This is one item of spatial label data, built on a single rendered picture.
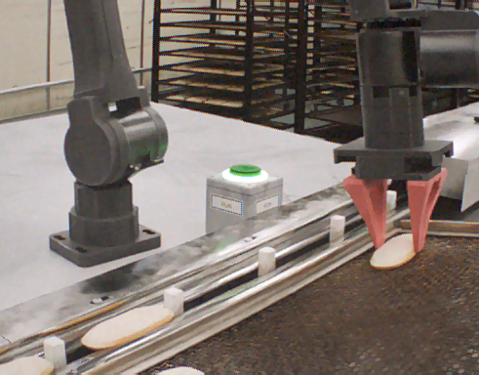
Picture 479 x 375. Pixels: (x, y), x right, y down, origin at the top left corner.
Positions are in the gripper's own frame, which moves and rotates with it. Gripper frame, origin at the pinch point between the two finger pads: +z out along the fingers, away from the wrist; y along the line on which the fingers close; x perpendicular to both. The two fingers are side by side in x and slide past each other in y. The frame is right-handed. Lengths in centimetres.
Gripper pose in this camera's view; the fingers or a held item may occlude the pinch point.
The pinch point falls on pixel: (399, 241)
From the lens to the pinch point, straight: 69.3
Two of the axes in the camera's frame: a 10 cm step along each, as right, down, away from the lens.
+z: 0.9, 9.8, 1.9
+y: 8.5, 0.3, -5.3
